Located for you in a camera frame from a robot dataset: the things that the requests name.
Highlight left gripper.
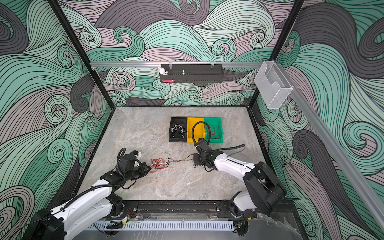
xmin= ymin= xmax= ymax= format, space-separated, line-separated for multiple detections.
xmin=125 ymin=161 xmax=152 ymax=182

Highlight red black white cables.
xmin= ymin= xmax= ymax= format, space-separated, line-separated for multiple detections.
xmin=149 ymin=157 xmax=171 ymax=174

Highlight black cable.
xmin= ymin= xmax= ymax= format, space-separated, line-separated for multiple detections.
xmin=169 ymin=153 xmax=196 ymax=163

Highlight white cable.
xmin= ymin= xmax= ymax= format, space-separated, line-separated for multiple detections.
xmin=170 ymin=123 xmax=187 ymax=139

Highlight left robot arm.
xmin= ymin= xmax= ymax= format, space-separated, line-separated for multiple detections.
xmin=22 ymin=148 xmax=152 ymax=240

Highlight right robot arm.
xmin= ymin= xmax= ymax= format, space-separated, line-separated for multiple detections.
xmin=191 ymin=121 xmax=298 ymax=218

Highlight yellow plastic bin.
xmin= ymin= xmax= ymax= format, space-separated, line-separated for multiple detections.
xmin=187 ymin=118 xmax=206 ymax=143

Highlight green plastic bin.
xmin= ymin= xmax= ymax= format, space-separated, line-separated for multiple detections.
xmin=204 ymin=118 xmax=224 ymax=144

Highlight black plastic bin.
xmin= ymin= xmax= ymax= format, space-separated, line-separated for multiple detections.
xmin=169 ymin=117 xmax=187 ymax=143

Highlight white rabbit figurine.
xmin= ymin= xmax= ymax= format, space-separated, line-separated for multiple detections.
xmin=158 ymin=65 xmax=168 ymax=75

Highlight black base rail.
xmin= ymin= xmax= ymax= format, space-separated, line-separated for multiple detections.
xmin=98 ymin=200 xmax=296 ymax=220

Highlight white slotted cable duct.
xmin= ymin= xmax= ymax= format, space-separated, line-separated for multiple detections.
xmin=86 ymin=220 xmax=235 ymax=232

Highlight black wall shelf tray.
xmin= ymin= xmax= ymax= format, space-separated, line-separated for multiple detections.
xmin=159 ymin=65 xmax=224 ymax=87

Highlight clear acrylic wall holder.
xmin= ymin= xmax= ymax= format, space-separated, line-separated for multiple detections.
xmin=255 ymin=61 xmax=293 ymax=110

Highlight aluminium wall rail back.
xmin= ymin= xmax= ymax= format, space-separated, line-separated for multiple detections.
xmin=90 ymin=61 xmax=262 ymax=69

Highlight aluminium wall rail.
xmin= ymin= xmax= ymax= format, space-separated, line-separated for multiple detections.
xmin=90 ymin=61 xmax=262 ymax=69
xmin=274 ymin=61 xmax=384 ymax=229

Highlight aluminium wall rail right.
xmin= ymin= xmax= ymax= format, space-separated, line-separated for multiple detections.
xmin=274 ymin=61 xmax=384 ymax=229

